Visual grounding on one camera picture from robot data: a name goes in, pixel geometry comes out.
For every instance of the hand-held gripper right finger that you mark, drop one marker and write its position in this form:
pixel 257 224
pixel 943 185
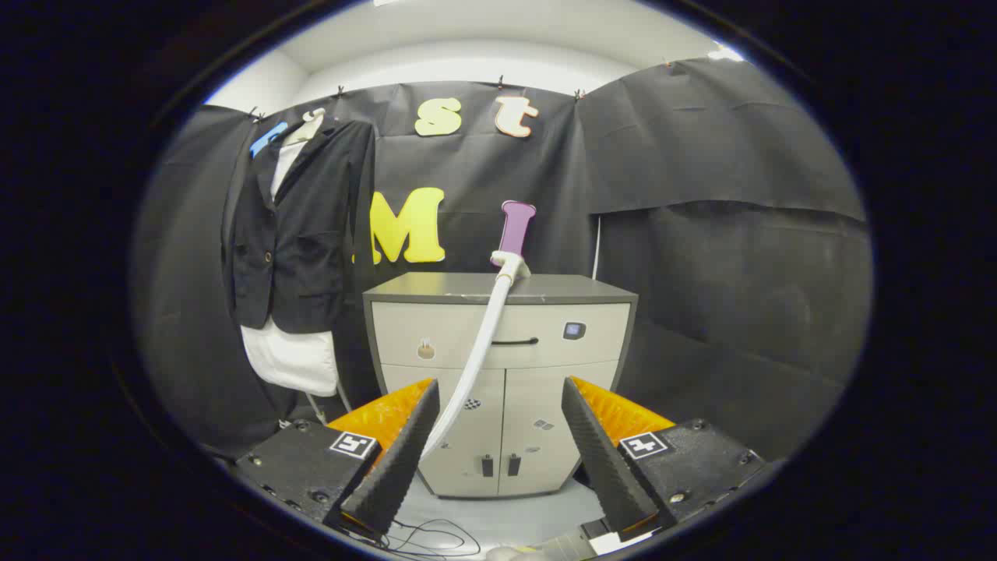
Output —
pixel 607 467

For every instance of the grey and beige cabinet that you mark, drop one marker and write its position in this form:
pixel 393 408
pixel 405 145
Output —
pixel 530 382

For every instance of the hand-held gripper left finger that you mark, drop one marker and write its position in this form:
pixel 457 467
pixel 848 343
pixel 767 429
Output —
pixel 389 475

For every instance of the black suit jacket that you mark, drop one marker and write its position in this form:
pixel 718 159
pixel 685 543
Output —
pixel 300 257

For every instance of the white garment steamer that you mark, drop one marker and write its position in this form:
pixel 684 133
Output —
pixel 487 335

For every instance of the white stand legs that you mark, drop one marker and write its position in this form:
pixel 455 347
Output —
pixel 314 405

